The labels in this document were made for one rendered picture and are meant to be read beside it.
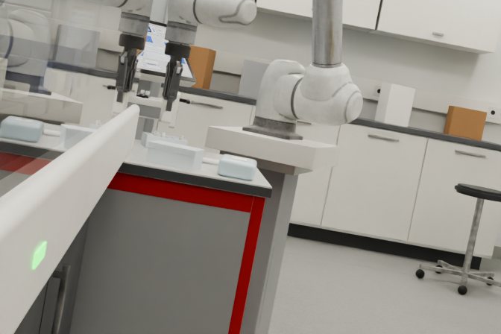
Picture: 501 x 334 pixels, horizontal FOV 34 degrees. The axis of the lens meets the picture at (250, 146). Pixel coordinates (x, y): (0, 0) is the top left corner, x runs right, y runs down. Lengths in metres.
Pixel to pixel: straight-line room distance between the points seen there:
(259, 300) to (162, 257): 0.92
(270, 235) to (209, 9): 0.92
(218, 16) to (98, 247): 0.73
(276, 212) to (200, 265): 0.84
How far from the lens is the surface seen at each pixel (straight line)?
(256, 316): 2.94
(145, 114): 2.59
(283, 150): 2.71
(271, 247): 2.88
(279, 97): 2.85
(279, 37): 6.31
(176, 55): 2.41
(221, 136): 2.77
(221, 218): 2.04
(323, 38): 2.74
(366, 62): 6.39
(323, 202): 5.69
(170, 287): 2.07
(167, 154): 2.06
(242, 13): 2.28
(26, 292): 0.60
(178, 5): 2.40
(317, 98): 2.76
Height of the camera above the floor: 1.00
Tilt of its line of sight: 4 degrees down
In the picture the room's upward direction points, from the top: 11 degrees clockwise
